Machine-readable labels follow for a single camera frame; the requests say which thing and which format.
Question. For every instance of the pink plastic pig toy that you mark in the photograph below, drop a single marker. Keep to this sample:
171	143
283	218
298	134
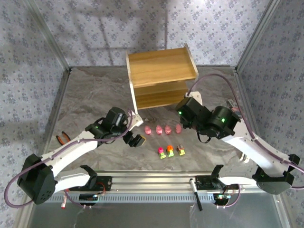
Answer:
147	130
168	130
158	130
178	129

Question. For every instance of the orange-topped green toy figure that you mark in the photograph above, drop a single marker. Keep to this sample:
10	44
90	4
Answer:
170	151

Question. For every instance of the brown and yellow toy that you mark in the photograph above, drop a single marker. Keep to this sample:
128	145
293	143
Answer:
181	150

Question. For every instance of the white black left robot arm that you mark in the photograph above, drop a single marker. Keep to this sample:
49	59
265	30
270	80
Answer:
69	154

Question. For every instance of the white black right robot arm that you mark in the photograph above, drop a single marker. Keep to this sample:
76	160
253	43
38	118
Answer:
249	147

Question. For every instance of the pink-topped green toy figure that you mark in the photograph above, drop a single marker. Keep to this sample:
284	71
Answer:
161	153

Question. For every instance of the dark striped packet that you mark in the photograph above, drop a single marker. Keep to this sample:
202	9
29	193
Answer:
234	109

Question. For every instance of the orange black pliers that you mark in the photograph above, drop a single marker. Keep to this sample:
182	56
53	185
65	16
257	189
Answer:
65	135

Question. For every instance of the black controller board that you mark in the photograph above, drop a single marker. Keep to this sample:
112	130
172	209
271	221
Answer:
88	197
221	198

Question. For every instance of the grey metal sheet panel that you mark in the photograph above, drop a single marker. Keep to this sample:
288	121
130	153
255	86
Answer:
142	218

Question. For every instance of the black silver marker pen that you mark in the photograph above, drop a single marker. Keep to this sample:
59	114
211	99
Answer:
198	200

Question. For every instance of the white red marker pen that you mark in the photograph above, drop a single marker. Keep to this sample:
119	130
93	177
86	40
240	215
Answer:
63	202

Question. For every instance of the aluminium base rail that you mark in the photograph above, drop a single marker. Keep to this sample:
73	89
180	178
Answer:
154	181

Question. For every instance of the aluminium frame side rail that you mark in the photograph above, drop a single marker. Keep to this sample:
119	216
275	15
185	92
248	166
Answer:
56	107
245	95

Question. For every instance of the white plastic bracket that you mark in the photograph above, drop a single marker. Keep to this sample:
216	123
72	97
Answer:
243	158

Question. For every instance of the wooden shelf with white frame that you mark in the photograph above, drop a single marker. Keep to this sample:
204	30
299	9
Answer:
161	64

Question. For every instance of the aluminium frame post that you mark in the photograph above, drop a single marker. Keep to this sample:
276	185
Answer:
257	35
48	35

